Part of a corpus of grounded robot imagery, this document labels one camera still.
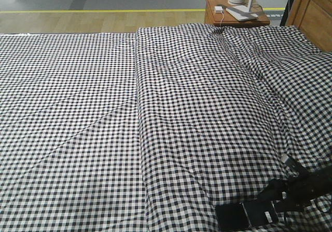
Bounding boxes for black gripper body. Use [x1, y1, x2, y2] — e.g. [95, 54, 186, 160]
[274, 155, 323, 212]

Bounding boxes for black white checkered bed sheet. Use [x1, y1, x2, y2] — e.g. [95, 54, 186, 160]
[1, 33, 147, 231]

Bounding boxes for wooden headboard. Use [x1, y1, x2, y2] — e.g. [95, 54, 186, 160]
[286, 0, 331, 52]

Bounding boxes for black foldable phone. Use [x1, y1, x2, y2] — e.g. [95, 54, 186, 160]
[215, 200, 279, 231]

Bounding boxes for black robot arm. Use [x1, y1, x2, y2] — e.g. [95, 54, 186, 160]
[257, 154, 331, 212]

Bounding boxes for black white checkered duvet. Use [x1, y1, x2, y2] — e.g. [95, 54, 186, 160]
[135, 24, 331, 231]

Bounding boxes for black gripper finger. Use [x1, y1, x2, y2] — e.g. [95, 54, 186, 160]
[257, 179, 287, 201]

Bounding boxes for white desk lamp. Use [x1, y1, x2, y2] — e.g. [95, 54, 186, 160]
[226, 0, 264, 21]

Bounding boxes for wooden nightstand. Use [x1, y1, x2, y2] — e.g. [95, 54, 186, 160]
[204, 0, 271, 26]

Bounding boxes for white charger adapter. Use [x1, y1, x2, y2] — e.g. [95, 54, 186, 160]
[214, 6, 223, 13]

